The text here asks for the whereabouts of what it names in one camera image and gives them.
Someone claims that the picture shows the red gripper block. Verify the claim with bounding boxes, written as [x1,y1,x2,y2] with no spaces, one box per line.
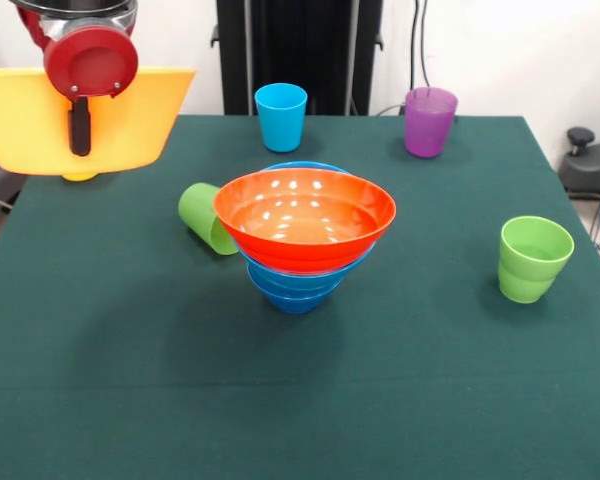
[15,7,140,158]

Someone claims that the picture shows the large yellow-orange bowl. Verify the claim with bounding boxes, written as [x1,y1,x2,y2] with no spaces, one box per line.
[0,67,198,177]

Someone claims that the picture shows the red-orange bowl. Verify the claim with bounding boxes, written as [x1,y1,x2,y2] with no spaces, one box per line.
[212,167,398,274]

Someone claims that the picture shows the small light blue bowl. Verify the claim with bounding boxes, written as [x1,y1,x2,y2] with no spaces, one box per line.
[247,263,344,294]

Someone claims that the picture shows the large blue bowl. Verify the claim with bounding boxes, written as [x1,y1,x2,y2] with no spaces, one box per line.
[234,160,379,281]

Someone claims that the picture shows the small dark blue bowl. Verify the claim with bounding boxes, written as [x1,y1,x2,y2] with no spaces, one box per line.
[249,273,342,315]

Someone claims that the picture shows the grey black stand base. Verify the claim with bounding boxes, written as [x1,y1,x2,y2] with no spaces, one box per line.
[557,126,600,201]
[0,149,31,216]

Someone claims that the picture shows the smooth green cup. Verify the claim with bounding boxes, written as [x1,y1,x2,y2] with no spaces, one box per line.
[178,182,241,257]

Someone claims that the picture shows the light blue cup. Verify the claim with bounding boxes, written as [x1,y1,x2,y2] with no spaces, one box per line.
[253,83,309,154]

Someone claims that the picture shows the dark green tablecloth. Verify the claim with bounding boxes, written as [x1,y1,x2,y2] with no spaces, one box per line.
[0,113,600,480]

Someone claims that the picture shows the purple cup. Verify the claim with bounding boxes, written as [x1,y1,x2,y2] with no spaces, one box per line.
[404,86,460,159]

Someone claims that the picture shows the ridged green cup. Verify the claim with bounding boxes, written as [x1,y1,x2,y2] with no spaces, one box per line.
[497,215,576,305]

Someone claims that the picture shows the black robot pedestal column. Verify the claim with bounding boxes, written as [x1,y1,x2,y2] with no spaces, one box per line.
[210,0,384,117]

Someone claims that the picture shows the black hanging cable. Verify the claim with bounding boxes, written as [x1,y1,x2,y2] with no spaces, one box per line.
[410,0,434,89]

